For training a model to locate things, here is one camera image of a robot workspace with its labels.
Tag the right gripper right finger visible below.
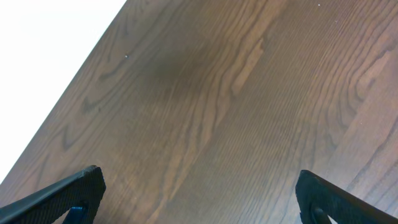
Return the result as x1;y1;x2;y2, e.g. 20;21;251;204
295;170;397;224

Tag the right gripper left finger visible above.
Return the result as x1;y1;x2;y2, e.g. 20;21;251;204
1;165;106;224

